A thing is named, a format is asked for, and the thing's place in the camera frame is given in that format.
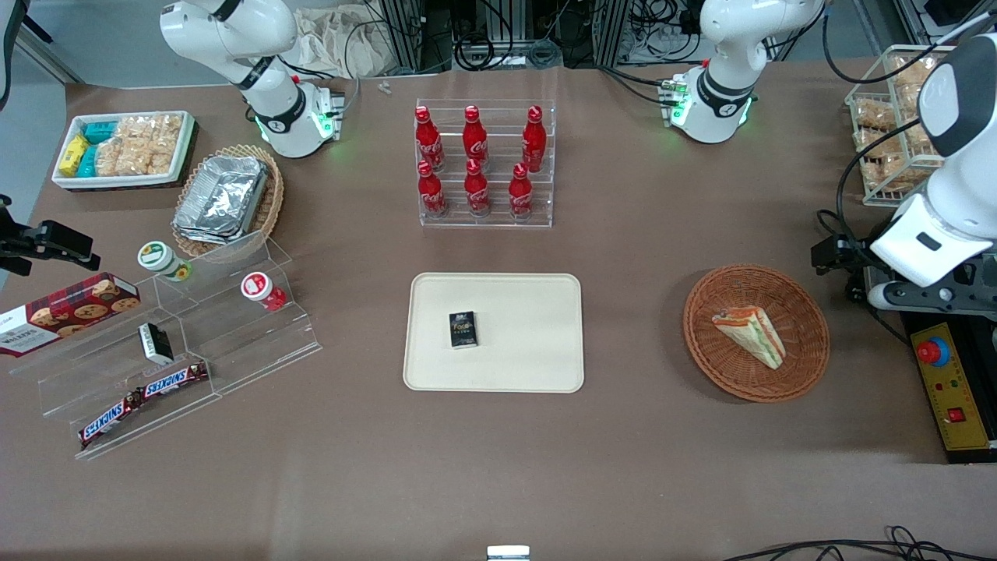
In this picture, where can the red emergency stop button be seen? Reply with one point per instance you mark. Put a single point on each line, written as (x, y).
(932, 352)

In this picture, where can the green lid cup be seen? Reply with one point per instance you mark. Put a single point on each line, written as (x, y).
(160, 259)

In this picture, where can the clear acrylic bottle rack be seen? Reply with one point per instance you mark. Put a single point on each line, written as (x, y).
(498, 220)

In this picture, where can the clear rice cracker bag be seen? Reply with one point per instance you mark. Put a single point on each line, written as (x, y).
(152, 128)
(132, 158)

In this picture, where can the brown round wicker basket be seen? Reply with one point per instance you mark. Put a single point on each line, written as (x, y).
(716, 358)

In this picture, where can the black equipment base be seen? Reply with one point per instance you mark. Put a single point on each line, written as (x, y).
(983, 374)

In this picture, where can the red cola bottle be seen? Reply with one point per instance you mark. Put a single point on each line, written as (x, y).
(534, 144)
(520, 195)
(477, 191)
(428, 144)
(475, 140)
(431, 193)

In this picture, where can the yellow snack pack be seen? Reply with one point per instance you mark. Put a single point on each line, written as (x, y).
(74, 156)

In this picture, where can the small white device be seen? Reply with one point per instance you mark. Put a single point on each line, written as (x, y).
(508, 553)

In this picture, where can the yellow control box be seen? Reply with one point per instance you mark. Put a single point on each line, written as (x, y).
(954, 389)

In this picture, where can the black curved pole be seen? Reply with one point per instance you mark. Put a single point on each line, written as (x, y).
(9, 54)

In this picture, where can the silver foil container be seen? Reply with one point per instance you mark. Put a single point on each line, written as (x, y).
(226, 191)
(206, 236)

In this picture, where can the beige plastic tray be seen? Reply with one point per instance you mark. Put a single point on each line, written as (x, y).
(522, 335)

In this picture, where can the triangle sandwich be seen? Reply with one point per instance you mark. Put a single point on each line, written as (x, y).
(752, 333)

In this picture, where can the teal snack pack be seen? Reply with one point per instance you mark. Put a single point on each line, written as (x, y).
(88, 162)
(100, 131)

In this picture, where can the aluminium frame post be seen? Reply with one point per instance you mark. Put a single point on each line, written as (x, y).
(409, 35)
(611, 31)

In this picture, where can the white rectangular bin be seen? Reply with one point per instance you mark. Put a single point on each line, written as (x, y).
(125, 181)

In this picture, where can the light oval wicker basket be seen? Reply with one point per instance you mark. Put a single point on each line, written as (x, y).
(273, 202)

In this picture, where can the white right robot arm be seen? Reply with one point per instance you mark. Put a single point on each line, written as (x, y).
(234, 31)

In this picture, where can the small black white box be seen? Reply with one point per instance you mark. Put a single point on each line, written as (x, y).
(156, 343)

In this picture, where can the red tartan cookie box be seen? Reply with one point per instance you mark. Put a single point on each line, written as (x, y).
(70, 312)

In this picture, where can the small black card box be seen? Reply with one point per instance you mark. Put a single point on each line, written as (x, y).
(463, 329)

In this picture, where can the red lid cup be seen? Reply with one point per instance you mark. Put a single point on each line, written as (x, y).
(258, 288)

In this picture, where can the clear acrylic stepped shelf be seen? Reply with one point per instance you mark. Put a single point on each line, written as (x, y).
(234, 351)

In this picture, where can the brown snickers bar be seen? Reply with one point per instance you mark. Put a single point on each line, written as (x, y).
(175, 379)
(109, 419)

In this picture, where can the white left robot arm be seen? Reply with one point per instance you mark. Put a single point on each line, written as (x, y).
(724, 47)

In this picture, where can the beige crumpled cloth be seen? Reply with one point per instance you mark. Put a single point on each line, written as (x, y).
(335, 43)

